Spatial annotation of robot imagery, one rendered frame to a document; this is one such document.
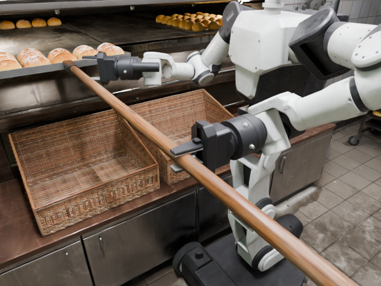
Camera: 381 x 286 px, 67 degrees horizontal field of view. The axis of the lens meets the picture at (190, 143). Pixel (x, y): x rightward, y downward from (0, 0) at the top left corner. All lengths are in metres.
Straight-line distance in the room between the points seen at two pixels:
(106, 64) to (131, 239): 0.83
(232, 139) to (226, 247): 1.22
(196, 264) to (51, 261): 0.69
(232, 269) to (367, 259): 0.90
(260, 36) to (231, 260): 1.20
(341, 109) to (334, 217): 1.84
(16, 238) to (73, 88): 0.74
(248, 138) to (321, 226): 1.72
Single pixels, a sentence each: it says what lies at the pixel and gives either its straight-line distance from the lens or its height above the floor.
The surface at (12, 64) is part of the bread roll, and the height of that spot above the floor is 1.22.
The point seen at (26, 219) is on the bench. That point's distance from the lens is 1.49.
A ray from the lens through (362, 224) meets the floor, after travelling 2.41.
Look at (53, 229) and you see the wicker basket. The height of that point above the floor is 0.60.
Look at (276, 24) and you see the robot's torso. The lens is 0.88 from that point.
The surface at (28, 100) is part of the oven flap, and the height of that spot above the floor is 0.99.
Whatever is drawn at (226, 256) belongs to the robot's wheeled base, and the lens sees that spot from 1.72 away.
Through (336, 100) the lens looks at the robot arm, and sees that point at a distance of 0.58.
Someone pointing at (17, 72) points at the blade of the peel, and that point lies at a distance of 1.27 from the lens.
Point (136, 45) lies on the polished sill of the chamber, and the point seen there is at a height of 1.17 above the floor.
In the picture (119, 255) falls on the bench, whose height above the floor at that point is 0.33.
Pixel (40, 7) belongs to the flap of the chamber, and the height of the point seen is 1.39.
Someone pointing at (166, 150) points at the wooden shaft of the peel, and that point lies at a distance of 0.58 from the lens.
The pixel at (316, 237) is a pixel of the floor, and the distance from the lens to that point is 2.18.
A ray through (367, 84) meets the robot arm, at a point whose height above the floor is 1.35.
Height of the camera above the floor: 1.50
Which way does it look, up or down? 30 degrees down
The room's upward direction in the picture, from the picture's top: straight up
